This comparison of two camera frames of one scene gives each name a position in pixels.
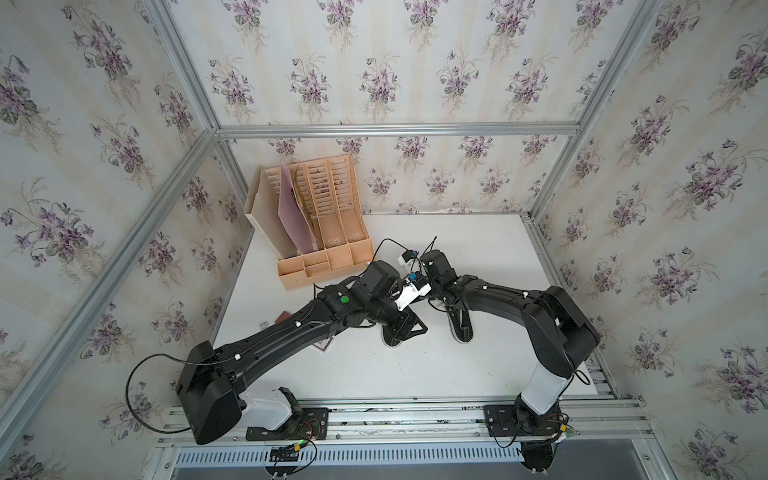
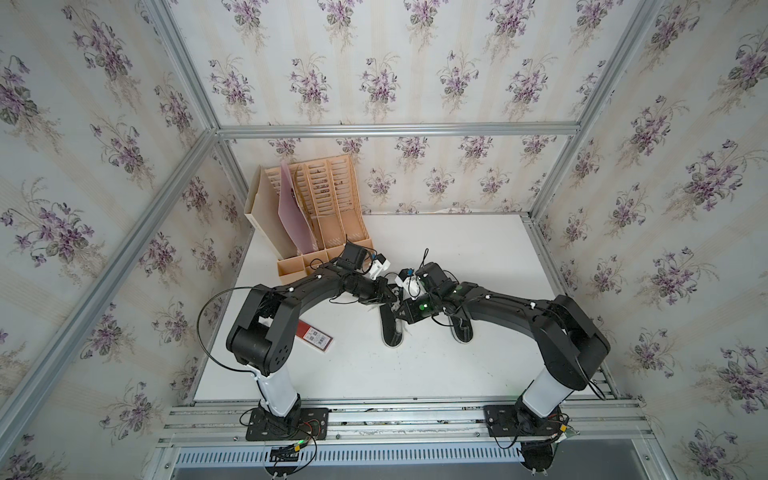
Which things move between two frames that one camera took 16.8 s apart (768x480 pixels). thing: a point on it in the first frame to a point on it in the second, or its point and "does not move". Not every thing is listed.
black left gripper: (416, 320) to (380, 286)
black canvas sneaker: (460, 324) does not move
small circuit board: (288, 453) does not move
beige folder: (262, 212) does not move
